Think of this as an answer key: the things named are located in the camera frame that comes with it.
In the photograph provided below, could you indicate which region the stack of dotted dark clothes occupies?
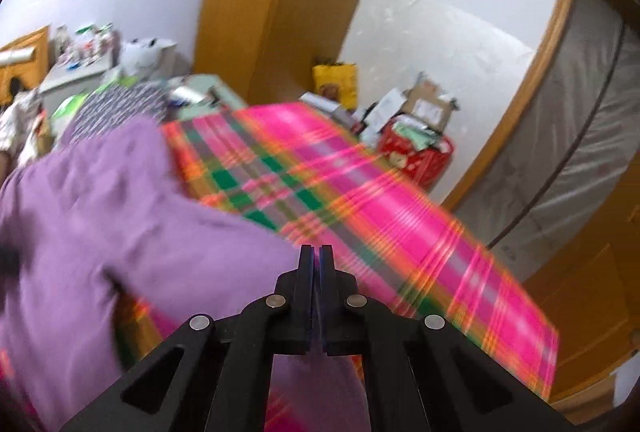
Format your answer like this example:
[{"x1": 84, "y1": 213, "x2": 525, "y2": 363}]
[{"x1": 67, "y1": 82, "x2": 168, "y2": 145}]

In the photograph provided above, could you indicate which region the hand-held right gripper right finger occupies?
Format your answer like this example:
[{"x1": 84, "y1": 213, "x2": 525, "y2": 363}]
[{"x1": 319, "y1": 245, "x2": 576, "y2": 432}]

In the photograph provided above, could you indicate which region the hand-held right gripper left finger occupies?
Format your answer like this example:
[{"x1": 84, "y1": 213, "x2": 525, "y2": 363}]
[{"x1": 60, "y1": 245, "x2": 317, "y2": 432}]

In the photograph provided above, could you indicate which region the wooden door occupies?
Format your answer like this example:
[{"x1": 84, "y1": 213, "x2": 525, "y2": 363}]
[{"x1": 520, "y1": 192, "x2": 640, "y2": 413}]

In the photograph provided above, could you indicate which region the purple fleece garment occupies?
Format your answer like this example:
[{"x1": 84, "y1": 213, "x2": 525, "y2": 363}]
[{"x1": 0, "y1": 116, "x2": 371, "y2": 432}]

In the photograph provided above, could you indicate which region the yellow paper bag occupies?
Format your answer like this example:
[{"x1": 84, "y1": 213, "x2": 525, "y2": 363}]
[{"x1": 312, "y1": 62, "x2": 358, "y2": 110}]

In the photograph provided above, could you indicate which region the pale green table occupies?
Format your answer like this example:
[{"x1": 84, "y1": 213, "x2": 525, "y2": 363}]
[{"x1": 165, "y1": 72, "x2": 249, "y2": 123}]

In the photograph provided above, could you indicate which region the white carton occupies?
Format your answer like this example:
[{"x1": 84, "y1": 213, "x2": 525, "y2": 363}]
[{"x1": 367, "y1": 87, "x2": 406, "y2": 143}]

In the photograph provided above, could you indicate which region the wooden door frame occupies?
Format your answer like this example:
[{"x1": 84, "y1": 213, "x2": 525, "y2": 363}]
[{"x1": 442, "y1": 0, "x2": 623, "y2": 213}]

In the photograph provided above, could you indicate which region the red box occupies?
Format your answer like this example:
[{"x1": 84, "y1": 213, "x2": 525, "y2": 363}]
[{"x1": 377, "y1": 117, "x2": 456, "y2": 188}]

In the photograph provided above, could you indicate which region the grey plastic door curtain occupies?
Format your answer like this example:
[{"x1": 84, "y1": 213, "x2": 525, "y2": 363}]
[{"x1": 452, "y1": 0, "x2": 640, "y2": 283}]

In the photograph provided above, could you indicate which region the pink plaid bedsheet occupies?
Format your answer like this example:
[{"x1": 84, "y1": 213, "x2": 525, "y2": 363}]
[{"x1": 0, "y1": 102, "x2": 560, "y2": 432}]

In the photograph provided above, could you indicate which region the brown cardboard box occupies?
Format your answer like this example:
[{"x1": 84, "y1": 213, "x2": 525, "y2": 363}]
[{"x1": 400, "y1": 72, "x2": 458, "y2": 133}]

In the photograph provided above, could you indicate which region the row of bottles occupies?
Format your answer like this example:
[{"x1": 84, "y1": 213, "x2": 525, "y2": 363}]
[{"x1": 52, "y1": 21, "x2": 121, "y2": 66}]

